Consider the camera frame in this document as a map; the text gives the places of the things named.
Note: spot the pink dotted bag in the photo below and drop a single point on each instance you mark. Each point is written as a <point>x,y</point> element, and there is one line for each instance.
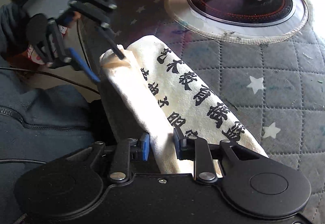
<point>33,53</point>

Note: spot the person's grey zip jacket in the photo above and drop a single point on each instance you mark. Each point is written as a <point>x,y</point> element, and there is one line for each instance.
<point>38,117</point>

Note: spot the grey star quilted table cover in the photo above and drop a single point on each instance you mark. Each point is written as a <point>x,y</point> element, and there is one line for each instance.
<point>279,74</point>

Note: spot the printed canvas shopping bag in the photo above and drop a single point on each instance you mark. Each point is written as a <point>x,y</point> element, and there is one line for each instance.
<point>177,91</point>

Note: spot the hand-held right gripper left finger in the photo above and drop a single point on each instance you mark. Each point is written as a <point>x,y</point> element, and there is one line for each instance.
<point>145,147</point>

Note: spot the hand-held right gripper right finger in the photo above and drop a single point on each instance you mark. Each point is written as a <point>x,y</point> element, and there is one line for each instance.
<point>178,149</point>

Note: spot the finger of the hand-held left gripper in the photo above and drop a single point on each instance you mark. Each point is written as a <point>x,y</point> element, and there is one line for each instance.
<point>85,67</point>
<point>115,47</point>

